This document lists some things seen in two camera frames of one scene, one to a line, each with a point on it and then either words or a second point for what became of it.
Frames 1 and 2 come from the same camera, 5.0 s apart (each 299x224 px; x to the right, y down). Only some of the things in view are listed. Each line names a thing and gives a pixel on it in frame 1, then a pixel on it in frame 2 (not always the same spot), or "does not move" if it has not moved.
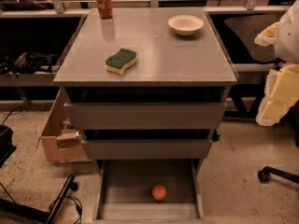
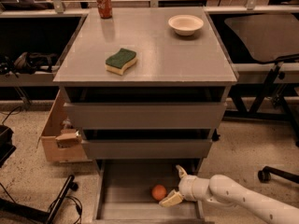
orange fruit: (159, 192) does not move
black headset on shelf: (27, 63) does not move
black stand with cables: (8, 205) does not move
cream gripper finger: (280, 95) → (174, 197)
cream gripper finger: (267, 36) → (181, 171)
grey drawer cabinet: (149, 88) does not move
